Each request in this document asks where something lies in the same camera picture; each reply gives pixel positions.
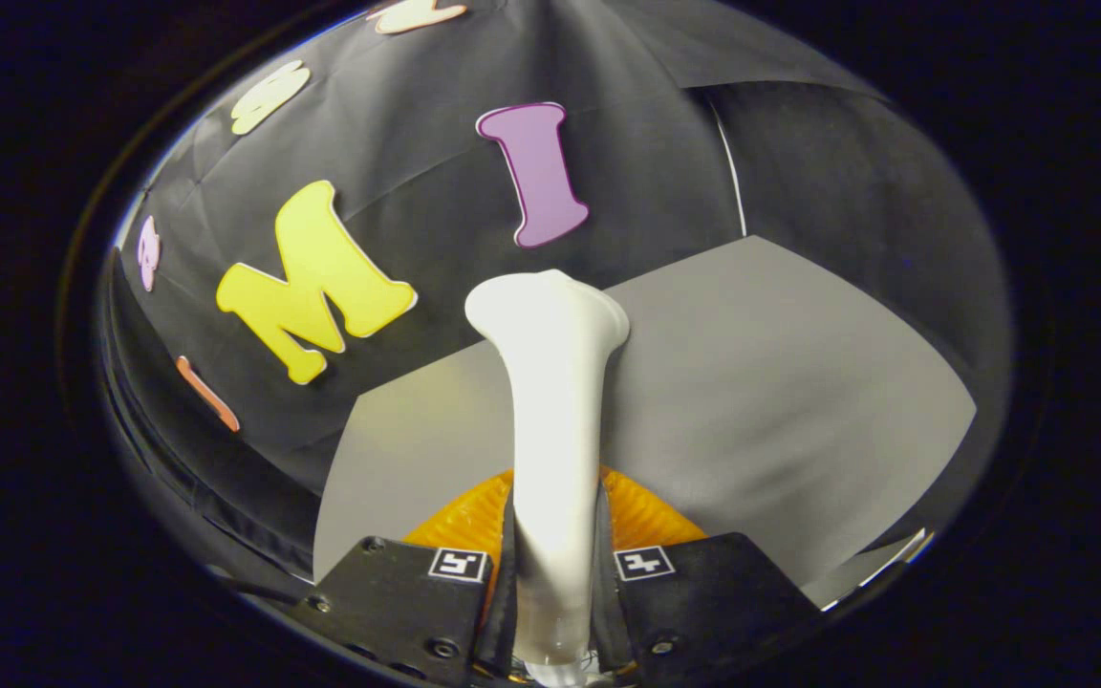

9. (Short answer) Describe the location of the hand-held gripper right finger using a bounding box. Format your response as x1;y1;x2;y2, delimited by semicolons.
592;466;824;684

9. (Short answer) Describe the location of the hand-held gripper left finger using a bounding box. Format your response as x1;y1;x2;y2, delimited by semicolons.
297;468;518;684

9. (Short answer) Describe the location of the white garment steamer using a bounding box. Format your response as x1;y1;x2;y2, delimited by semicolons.
464;269;631;687

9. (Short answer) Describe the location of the grey cabinet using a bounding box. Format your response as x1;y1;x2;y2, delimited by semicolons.
313;236;978;613

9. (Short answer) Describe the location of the black backdrop cloth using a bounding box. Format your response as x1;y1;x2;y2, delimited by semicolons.
101;0;1010;574

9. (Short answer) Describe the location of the white wall cord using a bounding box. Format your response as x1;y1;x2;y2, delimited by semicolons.
708;91;748;237

